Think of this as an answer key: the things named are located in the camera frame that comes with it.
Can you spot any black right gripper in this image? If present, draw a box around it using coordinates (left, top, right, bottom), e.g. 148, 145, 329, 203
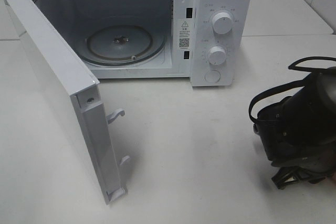
271, 156, 335, 190

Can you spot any white round door button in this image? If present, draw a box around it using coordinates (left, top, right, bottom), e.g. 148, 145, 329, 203
204, 70, 221, 83

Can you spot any white timer knob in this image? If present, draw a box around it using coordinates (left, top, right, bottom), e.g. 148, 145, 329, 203
207, 46, 227, 66

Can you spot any white microwave door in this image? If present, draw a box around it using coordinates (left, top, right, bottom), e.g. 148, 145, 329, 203
3, 0, 127, 204

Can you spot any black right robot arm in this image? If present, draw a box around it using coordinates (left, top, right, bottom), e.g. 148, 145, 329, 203
248, 67, 335, 189

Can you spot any white upper power knob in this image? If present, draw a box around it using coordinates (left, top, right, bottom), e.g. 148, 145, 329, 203
211, 10, 233, 35

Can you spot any white microwave oven body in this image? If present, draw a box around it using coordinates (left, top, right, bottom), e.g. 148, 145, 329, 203
32, 0, 250, 87

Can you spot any glass microwave turntable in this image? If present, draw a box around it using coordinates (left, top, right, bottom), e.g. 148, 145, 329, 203
81, 25, 166, 66

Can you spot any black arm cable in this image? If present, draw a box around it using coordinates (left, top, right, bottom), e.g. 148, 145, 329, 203
248, 56, 336, 124

